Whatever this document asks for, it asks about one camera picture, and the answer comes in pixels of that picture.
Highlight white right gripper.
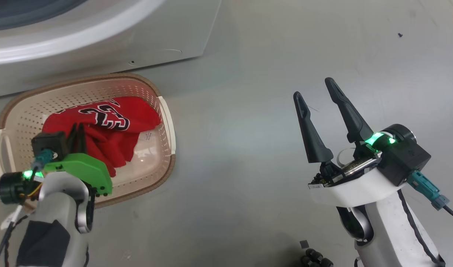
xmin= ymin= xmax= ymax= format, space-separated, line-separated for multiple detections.
xmin=293 ymin=77 xmax=417 ymax=208

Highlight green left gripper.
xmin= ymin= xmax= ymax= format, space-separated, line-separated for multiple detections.
xmin=0 ymin=123 xmax=113 ymax=205

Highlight red basketball jersey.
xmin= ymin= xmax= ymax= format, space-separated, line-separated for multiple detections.
xmin=42 ymin=96 xmax=162 ymax=178

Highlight cream perforated laundry basket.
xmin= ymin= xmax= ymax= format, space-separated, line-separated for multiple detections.
xmin=0 ymin=73 xmax=176 ymax=212

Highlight white front-loading washing machine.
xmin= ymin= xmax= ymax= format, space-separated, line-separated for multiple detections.
xmin=0 ymin=0 xmax=222 ymax=99

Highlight grey rubber door gasket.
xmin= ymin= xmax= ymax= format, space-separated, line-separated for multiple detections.
xmin=0 ymin=0 xmax=87 ymax=32

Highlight white cable tag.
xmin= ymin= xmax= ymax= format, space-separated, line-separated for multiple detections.
xmin=0 ymin=205 xmax=24 ymax=231

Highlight teal plug right camera cable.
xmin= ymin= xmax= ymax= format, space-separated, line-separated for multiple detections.
xmin=406 ymin=170 xmax=453 ymax=225

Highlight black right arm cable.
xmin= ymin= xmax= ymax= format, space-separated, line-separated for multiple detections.
xmin=397 ymin=189 xmax=446 ymax=267

